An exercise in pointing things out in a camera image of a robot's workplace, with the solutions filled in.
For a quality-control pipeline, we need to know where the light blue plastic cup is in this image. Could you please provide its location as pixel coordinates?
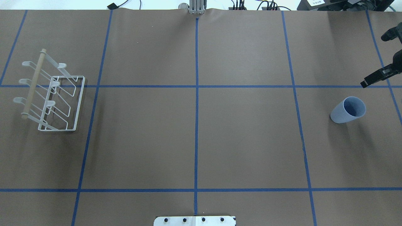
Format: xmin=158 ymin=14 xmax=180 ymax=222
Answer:
xmin=330 ymin=96 xmax=367 ymax=124

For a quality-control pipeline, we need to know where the black equipment box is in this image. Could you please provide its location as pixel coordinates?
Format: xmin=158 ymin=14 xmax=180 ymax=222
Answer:
xmin=296 ymin=0 xmax=394 ymax=12

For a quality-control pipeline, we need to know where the black cable hub right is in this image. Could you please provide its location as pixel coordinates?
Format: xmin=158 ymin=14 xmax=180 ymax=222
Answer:
xmin=260 ymin=0 xmax=280 ymax=11

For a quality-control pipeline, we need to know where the black cable hub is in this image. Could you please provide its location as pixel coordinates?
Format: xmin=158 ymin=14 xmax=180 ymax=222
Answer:
xmin=260 ymin=0 xmax=280 ymax=11
xmin=228 ymin=0 xmax=247 ymax=11

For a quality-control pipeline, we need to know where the black cable hub left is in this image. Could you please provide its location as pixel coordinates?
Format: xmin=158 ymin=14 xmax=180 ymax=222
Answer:
xmin=228 ymin=0 xmax=247 ymax=11

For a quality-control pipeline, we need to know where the aluminium frame post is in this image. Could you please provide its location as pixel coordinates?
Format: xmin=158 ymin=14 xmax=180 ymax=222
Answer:
xmin=188 ymin=0 xmax=207 ymax=14

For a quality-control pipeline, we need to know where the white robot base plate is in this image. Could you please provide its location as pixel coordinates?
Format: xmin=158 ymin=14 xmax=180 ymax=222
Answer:
xmin=153 ymin=216 xmax=236 ymax=226

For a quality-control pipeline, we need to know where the black device with cable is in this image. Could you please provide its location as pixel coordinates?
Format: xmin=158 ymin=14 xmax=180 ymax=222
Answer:
xmin=107 ymin=3 xmax=119 ymax=10

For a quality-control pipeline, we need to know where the white wire cup holder rack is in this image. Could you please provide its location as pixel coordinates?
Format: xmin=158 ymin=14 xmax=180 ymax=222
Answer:
xmin=13 ymin=49 xmax=86 ymax=132

